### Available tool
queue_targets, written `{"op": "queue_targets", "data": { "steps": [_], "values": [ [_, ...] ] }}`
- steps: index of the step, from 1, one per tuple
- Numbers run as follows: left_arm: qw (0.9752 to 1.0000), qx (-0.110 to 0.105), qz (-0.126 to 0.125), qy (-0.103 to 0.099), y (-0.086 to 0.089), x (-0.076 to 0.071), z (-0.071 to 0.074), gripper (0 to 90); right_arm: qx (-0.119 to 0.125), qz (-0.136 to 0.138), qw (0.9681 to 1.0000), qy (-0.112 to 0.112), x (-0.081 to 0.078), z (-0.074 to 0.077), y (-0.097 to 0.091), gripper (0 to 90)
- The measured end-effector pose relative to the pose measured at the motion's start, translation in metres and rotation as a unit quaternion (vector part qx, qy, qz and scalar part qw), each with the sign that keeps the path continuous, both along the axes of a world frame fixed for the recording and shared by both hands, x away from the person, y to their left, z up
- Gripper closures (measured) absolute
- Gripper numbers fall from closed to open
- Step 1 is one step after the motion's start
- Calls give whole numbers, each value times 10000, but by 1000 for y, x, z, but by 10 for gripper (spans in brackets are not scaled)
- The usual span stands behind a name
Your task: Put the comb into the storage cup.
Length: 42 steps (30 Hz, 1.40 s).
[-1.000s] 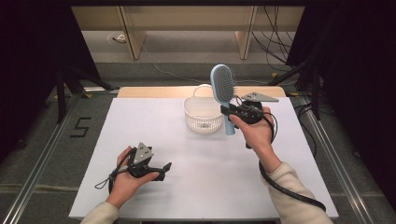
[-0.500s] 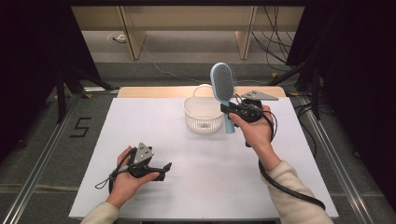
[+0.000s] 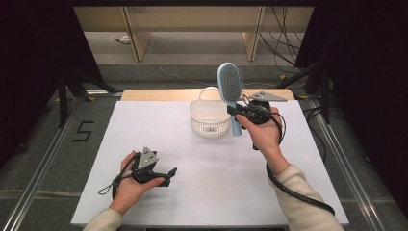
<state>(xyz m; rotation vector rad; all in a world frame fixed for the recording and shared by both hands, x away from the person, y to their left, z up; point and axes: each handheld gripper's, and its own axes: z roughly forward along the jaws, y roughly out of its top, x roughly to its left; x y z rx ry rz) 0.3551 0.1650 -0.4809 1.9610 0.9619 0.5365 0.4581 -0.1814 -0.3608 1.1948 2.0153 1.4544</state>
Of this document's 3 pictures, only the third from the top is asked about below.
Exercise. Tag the person's right hand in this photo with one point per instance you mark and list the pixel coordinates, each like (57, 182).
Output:
(266, 134)

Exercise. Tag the dark curtain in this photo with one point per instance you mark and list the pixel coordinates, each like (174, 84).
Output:
(369, 80)
(32, 64)

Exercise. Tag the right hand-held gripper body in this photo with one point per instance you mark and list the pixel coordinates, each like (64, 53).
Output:
(256, 112)

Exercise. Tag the beige wooden cabinet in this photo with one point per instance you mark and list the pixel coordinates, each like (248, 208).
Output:
(192, 17)

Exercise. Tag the light blue hairbrush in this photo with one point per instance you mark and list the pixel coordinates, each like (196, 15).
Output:
(229, 80)

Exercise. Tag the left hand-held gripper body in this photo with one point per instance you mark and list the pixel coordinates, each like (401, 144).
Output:
(147, 159)

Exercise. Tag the person's left hand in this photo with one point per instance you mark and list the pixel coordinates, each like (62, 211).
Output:
(128, 191)

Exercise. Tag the white slotted plastic basket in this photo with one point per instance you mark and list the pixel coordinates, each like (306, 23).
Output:
(208, 113)

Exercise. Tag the aluminium floor rail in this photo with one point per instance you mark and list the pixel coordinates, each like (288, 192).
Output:
(38, 179)
(349, 173)

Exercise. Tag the black metal stand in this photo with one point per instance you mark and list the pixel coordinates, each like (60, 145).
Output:
(64, 96)
(324, 93)

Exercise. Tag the round floor socket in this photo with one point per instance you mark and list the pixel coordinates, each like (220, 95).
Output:
(122, 39)

